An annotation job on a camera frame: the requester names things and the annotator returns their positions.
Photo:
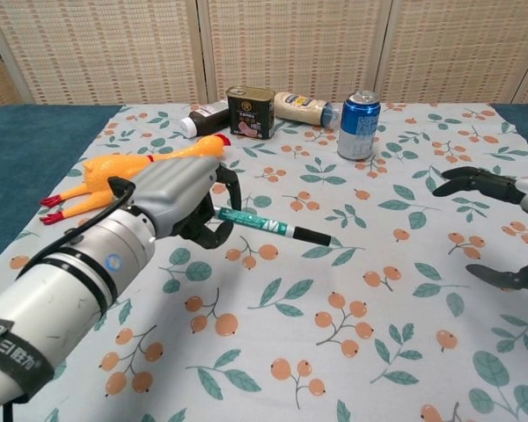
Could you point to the grey black left robot hand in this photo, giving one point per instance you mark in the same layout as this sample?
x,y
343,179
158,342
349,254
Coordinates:
x,y
176,193

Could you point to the grey black right robot hand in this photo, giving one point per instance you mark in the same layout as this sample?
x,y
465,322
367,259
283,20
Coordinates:
x,y
488,184

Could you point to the green white marker pen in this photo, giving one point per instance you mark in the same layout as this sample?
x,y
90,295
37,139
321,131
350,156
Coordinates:
x,y
255,222

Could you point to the black marker cap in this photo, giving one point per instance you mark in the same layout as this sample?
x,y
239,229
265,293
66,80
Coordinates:
x,y
312,237

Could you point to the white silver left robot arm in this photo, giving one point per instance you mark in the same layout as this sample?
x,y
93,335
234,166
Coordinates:
x,y
70,281

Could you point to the brown sauce bottle white cap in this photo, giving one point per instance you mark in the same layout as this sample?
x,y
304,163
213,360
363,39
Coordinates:
x,y
204,118

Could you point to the beige mayonnaise bottle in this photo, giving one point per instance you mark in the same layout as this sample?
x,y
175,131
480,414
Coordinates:
x,y
301,107

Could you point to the yellow rubber chicken toy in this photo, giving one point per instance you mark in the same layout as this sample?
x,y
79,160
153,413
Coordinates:
x,y
101,169

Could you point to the dark luncheon meat tin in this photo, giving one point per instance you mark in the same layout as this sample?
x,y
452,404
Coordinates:
x,y
248,114

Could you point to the blue silver drink can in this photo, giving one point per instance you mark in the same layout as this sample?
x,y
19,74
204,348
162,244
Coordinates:
x,y
360,127

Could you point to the teal plush table cover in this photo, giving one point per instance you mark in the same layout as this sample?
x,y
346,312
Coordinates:
x,y
17,145

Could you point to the floral fruit print tablecloth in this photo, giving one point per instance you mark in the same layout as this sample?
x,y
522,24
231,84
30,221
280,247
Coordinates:
x,y
264,334

